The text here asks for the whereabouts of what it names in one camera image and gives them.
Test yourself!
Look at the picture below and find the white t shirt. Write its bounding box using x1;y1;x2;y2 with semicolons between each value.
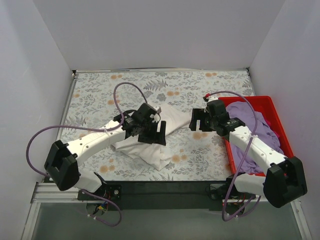
113;103;191;171

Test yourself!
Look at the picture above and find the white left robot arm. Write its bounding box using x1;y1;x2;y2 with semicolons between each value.
44;103;166;200

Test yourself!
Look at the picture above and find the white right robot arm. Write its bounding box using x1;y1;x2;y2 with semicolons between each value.
189;98;308;208

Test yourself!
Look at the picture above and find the purple t shirt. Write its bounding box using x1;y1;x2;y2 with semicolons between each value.
226;101;285;175

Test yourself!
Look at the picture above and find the floral patterned table mat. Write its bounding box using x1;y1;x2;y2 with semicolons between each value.
49;70;255;182

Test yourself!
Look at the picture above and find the red plastic bin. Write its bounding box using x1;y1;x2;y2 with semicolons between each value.
219;96;294;174

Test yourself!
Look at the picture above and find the pink garment in bin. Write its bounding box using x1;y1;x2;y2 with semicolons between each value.
265;120;280;138

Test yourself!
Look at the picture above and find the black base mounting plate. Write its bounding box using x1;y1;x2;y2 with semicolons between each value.
94;180;230;211

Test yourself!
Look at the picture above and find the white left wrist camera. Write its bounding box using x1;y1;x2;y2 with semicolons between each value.
150;106;162;123

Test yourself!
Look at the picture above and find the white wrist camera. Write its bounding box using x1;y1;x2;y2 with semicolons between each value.
203;93;219;102
150;106;162;123

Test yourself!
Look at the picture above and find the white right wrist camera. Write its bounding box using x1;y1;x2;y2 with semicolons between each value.
203;93;219;102

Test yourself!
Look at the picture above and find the aluminium table frame rail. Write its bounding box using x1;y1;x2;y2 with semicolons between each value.
21;182;83;240

